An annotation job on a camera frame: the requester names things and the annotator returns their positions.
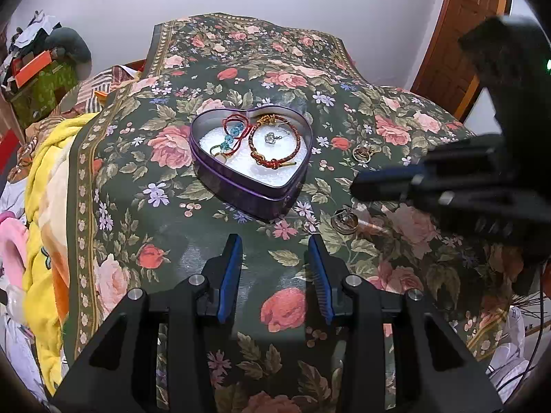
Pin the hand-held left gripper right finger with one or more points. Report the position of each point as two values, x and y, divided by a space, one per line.
320 279

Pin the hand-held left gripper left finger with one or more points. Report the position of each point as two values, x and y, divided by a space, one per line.
229 275

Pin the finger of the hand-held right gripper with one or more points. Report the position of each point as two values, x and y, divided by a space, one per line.
465 150
387 183

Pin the purple heart-shaped tin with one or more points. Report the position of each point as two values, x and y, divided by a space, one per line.
258 189

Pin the wooden door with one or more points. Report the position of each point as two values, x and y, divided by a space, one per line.
456 43

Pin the floral blanket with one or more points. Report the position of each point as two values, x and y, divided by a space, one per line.
172 223

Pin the yellow blanket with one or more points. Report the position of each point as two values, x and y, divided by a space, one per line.
47 180

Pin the white plastic bag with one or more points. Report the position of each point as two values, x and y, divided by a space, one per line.
512 352

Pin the white cloth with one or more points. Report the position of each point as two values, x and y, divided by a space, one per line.
17 352

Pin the pile of clothes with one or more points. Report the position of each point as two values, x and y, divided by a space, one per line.
86 91

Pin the green patterned cloth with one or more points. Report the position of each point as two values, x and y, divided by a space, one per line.
43 94

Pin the grey pillow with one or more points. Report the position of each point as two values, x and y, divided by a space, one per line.
71 45

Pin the orange box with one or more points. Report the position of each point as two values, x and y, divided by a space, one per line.
32 69

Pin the pile of clutter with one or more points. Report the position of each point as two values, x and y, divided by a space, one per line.
26 30

